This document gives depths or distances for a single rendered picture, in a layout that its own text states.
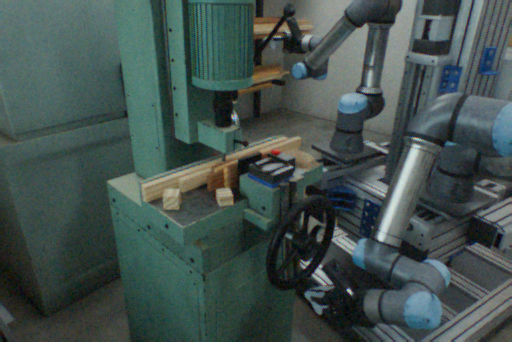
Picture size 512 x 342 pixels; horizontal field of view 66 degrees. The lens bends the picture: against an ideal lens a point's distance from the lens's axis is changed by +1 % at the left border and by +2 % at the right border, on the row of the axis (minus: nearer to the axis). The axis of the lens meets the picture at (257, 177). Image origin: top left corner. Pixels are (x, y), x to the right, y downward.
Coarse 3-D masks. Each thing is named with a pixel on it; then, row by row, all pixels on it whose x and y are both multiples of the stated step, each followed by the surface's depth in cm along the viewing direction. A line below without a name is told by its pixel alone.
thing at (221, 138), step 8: (208, 120) 124; (200, 128) 123; (208, 128) 120; (216, 128) 118; (224, 128) 118; (232, 128) 118; (240, 128) 119; (200, 136) 124; (208, 136) 121; (216, 136) 118; (224, 136) 116; (232, 136) 117; (240, 136) 120; (208, 144) 123; (216, 144) 120; (224, 144) 117; (232, 144) 118; (240, 144) 121; (224, 152) 118
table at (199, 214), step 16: (304, 176) 132; (320, 176) 139; (192, 192) 116; (208, 192) 117; (144, 208) 112; (160, 208) 108; (192, 208) 108; (208, 208) 108; (224, 208) 109; (240, 208) 113; (160, 224) 108; (176, 224) 101; (192, 224) 101; (208, 224) 106; (224, 224) 110; (256, 224) 112; (272, 224) 111; (176, 240) 104; (192, 240) 103
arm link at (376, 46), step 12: (396, 0) 154; (384, 12) 152; (396, 12) 158; (372, 24) 158; (384, 24) 157; (372, 36) 161; (384, 36) 160; (372, 48) 163; (384, 48) 163; (372, 60) 165; (384, 60) 166; (372, 72) 166; (360, 84) 173; (372, 84) 169; (372, 96) 169; (372, 108) 169
